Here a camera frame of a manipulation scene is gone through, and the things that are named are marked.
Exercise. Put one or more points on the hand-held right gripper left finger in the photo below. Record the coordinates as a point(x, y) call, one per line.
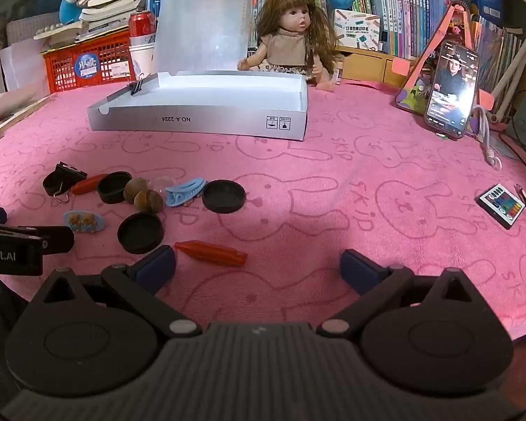
point(155, 267)

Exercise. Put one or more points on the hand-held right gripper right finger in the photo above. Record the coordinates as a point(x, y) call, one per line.
point(359, 269)

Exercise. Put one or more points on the black binder clip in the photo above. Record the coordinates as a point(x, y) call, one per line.
point(59, 177)
point(139, 87)

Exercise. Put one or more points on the blue hair claw clip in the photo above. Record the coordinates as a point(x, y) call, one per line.
point(184, 193)

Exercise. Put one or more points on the clear plastic dome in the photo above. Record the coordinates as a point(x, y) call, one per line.
point(162, 183)

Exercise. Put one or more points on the grey cardboard box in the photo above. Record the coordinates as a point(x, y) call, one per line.
point(201, 116)

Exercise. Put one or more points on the remote with coloured buttons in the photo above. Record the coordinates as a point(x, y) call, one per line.
point(502, 206)

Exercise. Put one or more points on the red plastic basket with sticker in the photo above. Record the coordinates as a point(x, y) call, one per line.
point(87, 63)

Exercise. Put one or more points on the small white bottle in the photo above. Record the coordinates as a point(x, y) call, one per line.
point(338, 72)

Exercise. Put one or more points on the white paper cup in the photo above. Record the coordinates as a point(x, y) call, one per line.
point(141, 57)

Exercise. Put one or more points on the smartphone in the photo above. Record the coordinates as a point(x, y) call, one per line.
point(452, 90)

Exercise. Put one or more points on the wooden shelf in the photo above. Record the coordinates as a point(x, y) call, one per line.
point(377, 65)

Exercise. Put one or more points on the blue plush toy with scarf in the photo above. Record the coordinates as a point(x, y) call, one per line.
point(72, 0)

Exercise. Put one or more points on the red drink can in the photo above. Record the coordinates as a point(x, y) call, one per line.
point(141, 24)

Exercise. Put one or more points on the brown-haired doll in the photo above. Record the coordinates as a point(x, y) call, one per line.
point(289, 39)

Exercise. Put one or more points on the stack of worn books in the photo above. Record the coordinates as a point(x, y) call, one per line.
point(109, 4)

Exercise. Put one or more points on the white printed box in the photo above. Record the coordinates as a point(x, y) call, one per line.
point(355, 28)

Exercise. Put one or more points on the translucent clipboard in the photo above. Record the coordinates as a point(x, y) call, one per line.
point(201, 26)

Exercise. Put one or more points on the row of shelved books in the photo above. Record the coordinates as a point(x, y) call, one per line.
point(403, 17)

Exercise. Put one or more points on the pink cardboard toy house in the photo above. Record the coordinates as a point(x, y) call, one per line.
point(442, 26)

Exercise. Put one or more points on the white pipe frame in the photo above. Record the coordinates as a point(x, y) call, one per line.
point(524, 48)

